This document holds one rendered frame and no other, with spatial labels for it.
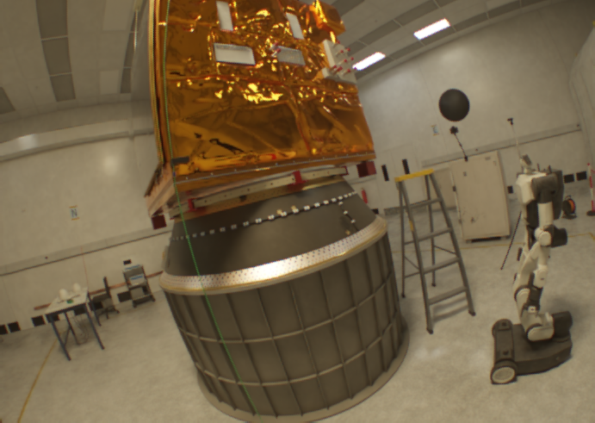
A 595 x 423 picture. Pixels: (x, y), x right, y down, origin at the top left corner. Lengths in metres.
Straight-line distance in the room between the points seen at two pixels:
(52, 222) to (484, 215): 9.00
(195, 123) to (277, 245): 0.85
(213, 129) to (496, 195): 4.22
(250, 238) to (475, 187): 3.90
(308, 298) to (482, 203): 3.73
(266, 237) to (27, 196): 6.61
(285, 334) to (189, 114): 1.41
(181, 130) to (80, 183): 5.73
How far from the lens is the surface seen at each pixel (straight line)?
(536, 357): 2.10
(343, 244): 1.62
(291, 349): 1.68
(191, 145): 1.46
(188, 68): 1.71
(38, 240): 7.19
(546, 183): 1.53
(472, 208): 4.74
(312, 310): 1.58
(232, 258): 1.56
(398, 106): 9.49
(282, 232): 1.55
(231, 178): 1.53
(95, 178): 7.01
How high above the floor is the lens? 1.58
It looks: 1 degrees down
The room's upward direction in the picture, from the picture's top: 14 degrees counter-clockwise
